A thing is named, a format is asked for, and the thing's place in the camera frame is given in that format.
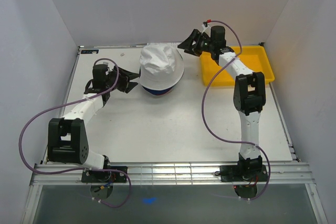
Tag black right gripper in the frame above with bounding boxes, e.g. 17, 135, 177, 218
177, 29, 214, 57

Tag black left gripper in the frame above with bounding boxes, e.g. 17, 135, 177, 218
106, 65, 141, 94

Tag blue bucket hat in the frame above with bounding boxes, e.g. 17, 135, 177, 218
139, 68, 176, 96

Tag white bucket hat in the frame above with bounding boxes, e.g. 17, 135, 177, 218
139, 44, 184, 91

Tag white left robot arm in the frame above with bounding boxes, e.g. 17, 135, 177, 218
47, 64, 140, 182

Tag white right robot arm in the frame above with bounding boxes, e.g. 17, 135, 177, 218
177, 26, 266, 180

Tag blue label sticker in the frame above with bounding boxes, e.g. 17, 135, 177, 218
81, 49, 99, 54

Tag yellow plastic tray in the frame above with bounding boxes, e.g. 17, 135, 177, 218
199, 46, 275, 87

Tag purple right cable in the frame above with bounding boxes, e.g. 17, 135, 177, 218
201, 19, 271, 201

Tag purple cable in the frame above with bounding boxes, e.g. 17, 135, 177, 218
18, 58, 132, 208
201, 19, 271, 201

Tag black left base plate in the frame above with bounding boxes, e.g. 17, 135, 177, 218
81, 170, 127, 183

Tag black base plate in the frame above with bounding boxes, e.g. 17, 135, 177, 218
81, 170, 127, 183
214, 165, 268, 182

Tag aluminium frame rail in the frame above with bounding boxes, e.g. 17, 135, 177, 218
30, 162, 315, 186

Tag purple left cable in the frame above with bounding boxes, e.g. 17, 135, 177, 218
18, 58, 132, 208

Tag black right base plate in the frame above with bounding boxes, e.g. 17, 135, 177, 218
214, 165, 268, 182

